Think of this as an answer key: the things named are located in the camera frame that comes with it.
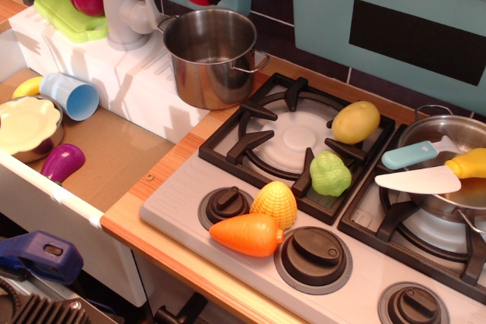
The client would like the right stove knob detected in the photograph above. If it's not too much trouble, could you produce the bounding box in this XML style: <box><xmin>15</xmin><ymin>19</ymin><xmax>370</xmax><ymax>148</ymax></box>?
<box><xmin>377</xmin><ymin>282</ymin><xmax>450</xmax><ymax>324</ymax></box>

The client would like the blue clamp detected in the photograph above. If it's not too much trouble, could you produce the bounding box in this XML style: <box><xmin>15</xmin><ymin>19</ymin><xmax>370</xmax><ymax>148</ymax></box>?
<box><xmin>1</xmin><ymin>231</ymin><xmax>84</xmax><ymax>285</ymax></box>

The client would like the yellow toy corn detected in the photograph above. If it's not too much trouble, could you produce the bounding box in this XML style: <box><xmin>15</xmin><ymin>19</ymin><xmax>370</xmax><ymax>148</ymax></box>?
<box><xmin>250</xmin><ymin>181</ymin><xmax>298</xmax><ymax>230</ymax></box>

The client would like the white toy sink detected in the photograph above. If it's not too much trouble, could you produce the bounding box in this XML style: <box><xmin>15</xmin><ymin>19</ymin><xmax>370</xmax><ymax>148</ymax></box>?
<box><xmin>1</xmin><ymin>8</ymin><xmax>206</xmax><ymax>307</ymax></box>

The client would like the teal cabinet panel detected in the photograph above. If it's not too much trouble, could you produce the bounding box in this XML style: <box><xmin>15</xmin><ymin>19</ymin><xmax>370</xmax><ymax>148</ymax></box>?
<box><xmin>293</xmin><ymin>0</ymin><xmax>485</xmax><ymax>114</ymax></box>

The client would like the light blue plastic cup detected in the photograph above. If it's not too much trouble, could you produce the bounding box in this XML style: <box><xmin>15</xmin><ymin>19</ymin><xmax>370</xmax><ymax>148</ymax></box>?
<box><xmin>39</xmin><ymin>74</ymin><xmax>99</xmax><ymax>121</ymax></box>

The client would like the right black burner grate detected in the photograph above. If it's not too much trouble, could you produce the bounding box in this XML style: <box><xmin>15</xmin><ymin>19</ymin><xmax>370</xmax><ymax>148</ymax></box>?
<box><xmin>336</xmin><ymin>122</ymin><xmax>486</xmax><ymax>304</ymax></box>

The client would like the white toy knife yellow handle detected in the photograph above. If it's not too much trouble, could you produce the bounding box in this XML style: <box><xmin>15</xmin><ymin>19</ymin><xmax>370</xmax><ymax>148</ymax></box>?
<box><xmin>374</xmin><ymin>148</ymin><xmax>485</xmax><ymax>194</ymax></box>

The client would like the middle stove knob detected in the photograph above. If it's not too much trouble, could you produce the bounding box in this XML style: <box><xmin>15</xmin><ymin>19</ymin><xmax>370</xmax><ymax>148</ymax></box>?
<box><xmin>273</xmin><ymin>226</ymin><xmax>353</xmax><ymax>295</ymax></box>

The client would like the stove knob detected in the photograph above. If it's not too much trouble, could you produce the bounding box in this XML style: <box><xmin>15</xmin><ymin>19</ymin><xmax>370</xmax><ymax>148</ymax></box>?
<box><xmin>377</xmin><ymin>282</ymin><xmax>450</xmax><ymax>324</ymax></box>
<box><xmin>198</xmin><ymin>186</ymin><xmax>254</xmax><ymax>230</ymax></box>
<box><xmin>273</xmin><ymin>226</ymin><xmax>353</xmax><ymax>295</ymax></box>

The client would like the yellow toy banana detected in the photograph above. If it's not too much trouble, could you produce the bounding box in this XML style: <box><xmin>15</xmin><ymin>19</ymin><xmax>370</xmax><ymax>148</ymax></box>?
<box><xmin>12</xmin><ymin>76</ymin><xmax>43</xmax><ymax>99</ymax></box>

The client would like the grey toy stove top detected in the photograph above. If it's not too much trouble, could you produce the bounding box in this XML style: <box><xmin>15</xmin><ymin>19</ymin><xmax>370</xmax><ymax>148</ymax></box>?
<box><xmin>138</xmin><ymin>72</ymin><xmax>486</xmax><ymax>324</ymax></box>

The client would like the shallow steel pan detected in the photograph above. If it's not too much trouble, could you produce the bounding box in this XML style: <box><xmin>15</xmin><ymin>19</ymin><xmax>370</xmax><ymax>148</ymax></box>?
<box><xmin>396</xmin><ymin>105</ymin><xmax>485</xmax><ymax>234</ymax></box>

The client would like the left stove knob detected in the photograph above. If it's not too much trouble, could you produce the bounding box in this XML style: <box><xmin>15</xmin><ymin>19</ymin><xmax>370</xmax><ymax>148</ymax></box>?
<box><xmin>198</xmin><ymin>186</ymin><xmax>254</xmax><ymax>230</ymax></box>

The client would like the green toy lettuce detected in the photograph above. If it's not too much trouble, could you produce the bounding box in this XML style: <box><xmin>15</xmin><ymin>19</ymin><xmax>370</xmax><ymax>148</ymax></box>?
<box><xmin>310</xmin><ymin>151</ymin><xmax>352</xmax><ymax>197</ymax></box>

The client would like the cream scalloped plate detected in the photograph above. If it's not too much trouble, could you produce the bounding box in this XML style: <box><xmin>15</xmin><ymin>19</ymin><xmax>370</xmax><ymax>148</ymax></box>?
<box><xmin>0</xmin><ymin>96</ymin><xmax>62</xmax><ymax>156</ymax></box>

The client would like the black burner grate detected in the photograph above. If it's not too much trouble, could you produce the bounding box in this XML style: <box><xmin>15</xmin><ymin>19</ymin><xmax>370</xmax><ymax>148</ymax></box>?
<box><xmin>199</xmin><ymin>74</ymin><xmax>395</xmax><ymax>225</ymax></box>
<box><xmin>336</xmin><ymin>122</ymin><xmax>486</xmax><ymax>304</ymax></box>

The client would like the tall steel pot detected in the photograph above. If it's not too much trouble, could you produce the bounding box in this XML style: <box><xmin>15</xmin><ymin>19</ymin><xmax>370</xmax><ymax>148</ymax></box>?
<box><xmin>158</xmin><ymin>8</ymin><xmax>270</xmax><ymax>110</ymax></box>

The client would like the purple toy eggplant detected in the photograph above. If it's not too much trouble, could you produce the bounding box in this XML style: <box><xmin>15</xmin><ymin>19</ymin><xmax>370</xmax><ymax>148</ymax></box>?
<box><xmin>40</xmin><ymin>143</ymin><xmax>86</xmax><ymax>185</ymax></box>

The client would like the yellow toy potato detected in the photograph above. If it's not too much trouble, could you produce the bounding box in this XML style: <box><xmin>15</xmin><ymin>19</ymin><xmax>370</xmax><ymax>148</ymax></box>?
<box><xmin>331</xmin><ymin>101</ymin><xmax>380</xmax><ymax>144</ymax></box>

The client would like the orange toy carrot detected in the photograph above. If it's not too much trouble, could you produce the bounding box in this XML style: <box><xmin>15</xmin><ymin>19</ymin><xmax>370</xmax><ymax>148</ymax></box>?
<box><xmin>209</xmin><ymin>213</ymin><xmax>284</xmax><ymax>257</ymax></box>

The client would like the grey toy faucet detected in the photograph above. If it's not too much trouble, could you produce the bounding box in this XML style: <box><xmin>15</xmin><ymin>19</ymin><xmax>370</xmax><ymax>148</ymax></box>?
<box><xmin>103</xmin><ymin>0</ymin><xmax>162</xmax><ymax>51</ymax></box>

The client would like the left black burner grate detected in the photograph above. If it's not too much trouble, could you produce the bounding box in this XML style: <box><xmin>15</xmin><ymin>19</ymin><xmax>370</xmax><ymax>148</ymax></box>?
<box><xmin>199</xmin><ymin>74</ymin><xmax>395</xmax><ymax>225</ymax></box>

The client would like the green cutting board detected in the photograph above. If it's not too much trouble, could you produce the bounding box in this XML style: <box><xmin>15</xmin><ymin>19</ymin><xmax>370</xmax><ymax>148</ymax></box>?
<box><xmin>33</xmin><ymin>0</ymin><xmax>108</xmax><ymax>43</ymax></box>

